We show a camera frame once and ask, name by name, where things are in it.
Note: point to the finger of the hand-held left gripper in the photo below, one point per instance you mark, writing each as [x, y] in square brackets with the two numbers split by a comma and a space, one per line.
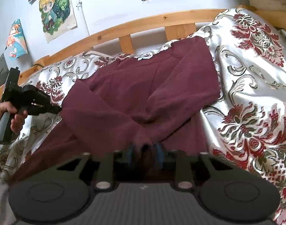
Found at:
[47, 109]

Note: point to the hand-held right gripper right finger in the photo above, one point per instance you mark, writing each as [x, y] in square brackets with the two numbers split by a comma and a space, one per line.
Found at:
[159, 157]

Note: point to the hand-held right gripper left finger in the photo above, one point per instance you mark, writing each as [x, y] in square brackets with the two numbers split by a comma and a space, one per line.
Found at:
[130, 157]

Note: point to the maroon sweater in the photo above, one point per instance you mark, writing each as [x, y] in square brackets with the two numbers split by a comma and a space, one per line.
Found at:
[133, 86]

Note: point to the person's left hand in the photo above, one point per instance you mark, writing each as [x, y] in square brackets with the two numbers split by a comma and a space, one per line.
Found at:
[17, 121]

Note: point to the curled orange-haired cartoon poster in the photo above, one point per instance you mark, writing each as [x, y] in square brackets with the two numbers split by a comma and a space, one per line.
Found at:
[15, 39]

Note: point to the blond cartoon character poster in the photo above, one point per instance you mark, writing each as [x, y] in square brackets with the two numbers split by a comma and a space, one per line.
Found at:
[54, 11]

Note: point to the floral satin blanket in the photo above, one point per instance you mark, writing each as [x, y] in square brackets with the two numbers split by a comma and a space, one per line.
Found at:
[250, 75]

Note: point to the wooden boards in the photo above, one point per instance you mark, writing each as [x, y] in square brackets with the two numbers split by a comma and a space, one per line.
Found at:
[271, 7]

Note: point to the dark wall panel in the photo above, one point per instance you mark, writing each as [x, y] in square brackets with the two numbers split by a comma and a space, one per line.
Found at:
[0, 72]

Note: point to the white wall pipe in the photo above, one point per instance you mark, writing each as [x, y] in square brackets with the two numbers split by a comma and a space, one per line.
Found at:
[81, 7]

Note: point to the wooden bed frame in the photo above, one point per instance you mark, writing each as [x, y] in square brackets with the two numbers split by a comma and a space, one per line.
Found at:
[157, 18]

